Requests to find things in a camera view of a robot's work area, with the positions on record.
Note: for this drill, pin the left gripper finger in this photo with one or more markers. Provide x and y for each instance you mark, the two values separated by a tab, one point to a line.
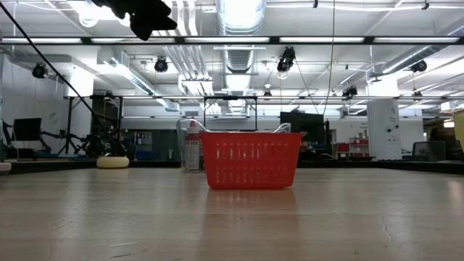
143	29
165	22

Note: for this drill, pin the distant black robot rig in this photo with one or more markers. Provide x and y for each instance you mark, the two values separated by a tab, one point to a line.
72	141

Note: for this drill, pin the black overhead frame crossbar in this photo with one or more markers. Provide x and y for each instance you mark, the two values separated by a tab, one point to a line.
274	40

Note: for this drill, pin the shelf with red bins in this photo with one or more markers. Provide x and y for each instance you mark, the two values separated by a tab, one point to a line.
359	145

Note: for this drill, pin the red plastic basket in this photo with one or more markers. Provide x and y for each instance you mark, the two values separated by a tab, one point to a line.
253	137

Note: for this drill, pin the dark red colouring bottle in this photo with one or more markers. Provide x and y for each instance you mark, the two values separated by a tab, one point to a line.
192	156

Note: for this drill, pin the large black monitor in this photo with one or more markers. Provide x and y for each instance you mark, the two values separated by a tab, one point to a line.
301	125

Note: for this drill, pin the black ceiling camera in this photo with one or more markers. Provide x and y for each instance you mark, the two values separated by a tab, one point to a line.
39	70
419	66
286	59
161	65
349	91

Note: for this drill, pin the white pillar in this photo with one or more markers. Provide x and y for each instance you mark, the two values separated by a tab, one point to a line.
384	123

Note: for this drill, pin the yellow-orange toy donut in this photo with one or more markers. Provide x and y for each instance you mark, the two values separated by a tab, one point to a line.
112	162

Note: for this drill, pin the black mesh office chair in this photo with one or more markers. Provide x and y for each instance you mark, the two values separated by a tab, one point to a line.
429	150

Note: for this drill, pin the clear plastic bin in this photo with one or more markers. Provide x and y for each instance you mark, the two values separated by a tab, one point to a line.
180	145

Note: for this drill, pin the distant black station frame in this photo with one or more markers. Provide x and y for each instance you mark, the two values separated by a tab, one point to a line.
230	97
69	123

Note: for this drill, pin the black aluminium table frame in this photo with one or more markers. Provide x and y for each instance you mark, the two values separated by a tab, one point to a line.
344	165

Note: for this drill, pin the computer monitor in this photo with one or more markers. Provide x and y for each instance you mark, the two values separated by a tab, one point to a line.
27	129

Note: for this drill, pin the silver ventilation duct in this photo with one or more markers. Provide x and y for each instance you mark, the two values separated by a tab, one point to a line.
239	58

